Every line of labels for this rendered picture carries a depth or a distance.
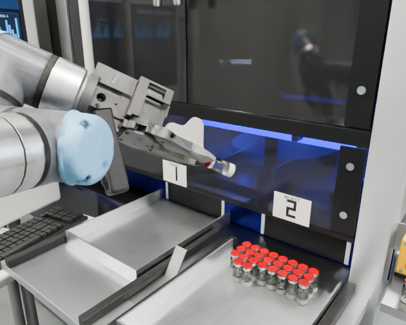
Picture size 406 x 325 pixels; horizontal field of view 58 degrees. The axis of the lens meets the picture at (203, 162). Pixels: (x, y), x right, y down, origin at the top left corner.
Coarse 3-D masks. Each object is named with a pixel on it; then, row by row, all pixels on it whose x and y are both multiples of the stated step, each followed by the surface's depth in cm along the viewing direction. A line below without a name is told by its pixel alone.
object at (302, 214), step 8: (280, 200) 79; (296, 200) 77; (304, 200) 76; (280, 208) 80; (296, 208) 77; (304, 208) 76; (280, 216) 80; (296, 216) 78; (304, 216) 76; (304, 224) 77
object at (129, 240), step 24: (120, 216) 103; (144, 216) 104; (168, 216) 104; (192, 216) 104; (72, 240) 89; (96, 240) 92; (120, 240) 92; (144, 240) 92; (168, 240) 92; (192, 240) 88; (120, 264) 78; (144, 264) 77
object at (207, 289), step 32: (224, 256) 85; (192, 288) 75; (224, 288) 75; (256, 288) 75; (128, 320) 64; (160, 320) 66; (192, 320) 66; (224, 320) 66; (256, 320) 66; (288, 320) 66
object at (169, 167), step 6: (168, 162) 98; (174, 162) 97; (168, 168) 99; (174, 168) 98; (180, 168) 96; (168, 174) 100; (174, 174) 98; (180, 174) 97; (168, 180) 100; (174, 180) 99; (180, 180) 97; (186, 186) 97
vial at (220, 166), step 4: (216, 160) 57; (220, 160) 57; (212, 164) 56; (216, 164) 57; (220, 164) 57; (224, 164) 57; (228, 164) 57; (232, 164) 58; (212, 168) 57; (216, 168) 57; (220, 168) 57; (224, 168) 57; (228, 168) 57; (232, 168) 58; (220, 172) 57; (224, 172) 57; (228, 172) 57; (232, 172) 58; (228, 176) 58
